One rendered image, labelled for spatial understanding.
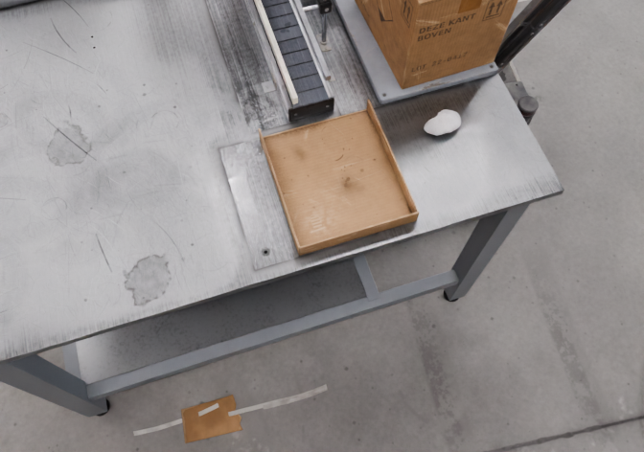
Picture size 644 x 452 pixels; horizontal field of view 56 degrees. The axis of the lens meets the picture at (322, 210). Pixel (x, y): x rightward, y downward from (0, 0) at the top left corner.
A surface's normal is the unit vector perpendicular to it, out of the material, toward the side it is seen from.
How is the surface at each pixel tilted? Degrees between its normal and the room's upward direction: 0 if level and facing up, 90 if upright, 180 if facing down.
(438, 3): 90
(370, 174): 0
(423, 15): 90
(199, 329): 0
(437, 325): 0
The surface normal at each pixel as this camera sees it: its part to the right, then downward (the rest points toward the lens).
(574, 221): 0.01, -0.44
